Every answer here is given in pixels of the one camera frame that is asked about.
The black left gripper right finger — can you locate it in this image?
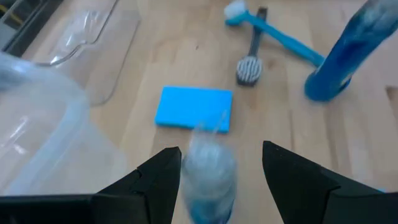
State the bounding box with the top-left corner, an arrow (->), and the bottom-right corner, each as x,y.
262,140 -> 398,224

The blue dish brush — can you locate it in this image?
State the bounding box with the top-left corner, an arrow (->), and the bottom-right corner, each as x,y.
223,0 -> 326,68

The blue Dawn dish soap bottle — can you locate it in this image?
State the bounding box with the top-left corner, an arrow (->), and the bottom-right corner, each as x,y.
181,123 -> 238,224
303,0 -> 398,103

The grey metal spoon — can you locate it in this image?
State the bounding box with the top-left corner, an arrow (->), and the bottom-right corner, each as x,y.
235,6 -> 269,87

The blue cellulose sponge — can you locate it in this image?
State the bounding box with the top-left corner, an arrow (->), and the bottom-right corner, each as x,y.
154,85 -> 234,134

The clear plastic tub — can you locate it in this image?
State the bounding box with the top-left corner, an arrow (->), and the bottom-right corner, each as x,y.
0,51 -> 127,197

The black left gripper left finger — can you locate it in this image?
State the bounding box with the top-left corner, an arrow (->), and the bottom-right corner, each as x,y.
0,147 -> 182,224

